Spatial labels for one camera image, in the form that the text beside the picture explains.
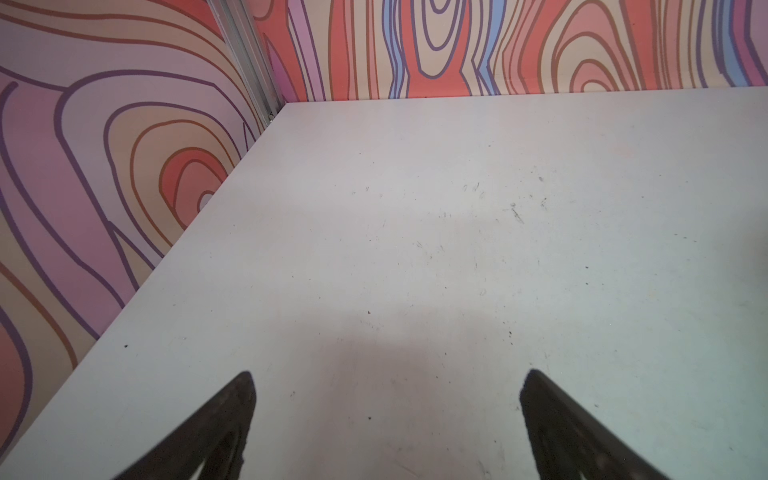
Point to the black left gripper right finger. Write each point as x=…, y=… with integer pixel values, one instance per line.
x=567, y=442

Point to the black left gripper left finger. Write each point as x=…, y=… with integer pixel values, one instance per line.
x=207, y=445

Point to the aluminium corner frame post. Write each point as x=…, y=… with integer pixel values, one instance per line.
x=235, y=22

